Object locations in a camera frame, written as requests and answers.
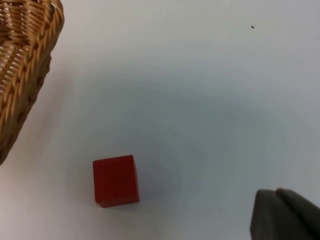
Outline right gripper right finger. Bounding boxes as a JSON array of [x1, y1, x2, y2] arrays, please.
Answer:
[[275, 187, 320, 240]]

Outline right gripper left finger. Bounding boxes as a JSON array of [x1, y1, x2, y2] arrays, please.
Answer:
[[249, 188, 316, 240]]

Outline pale brown wicker basket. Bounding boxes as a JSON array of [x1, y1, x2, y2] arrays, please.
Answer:
[[0, 0, 65, 166]]

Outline red cube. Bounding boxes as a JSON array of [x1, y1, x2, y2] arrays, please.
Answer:
[[92, 154, 141, 209]]

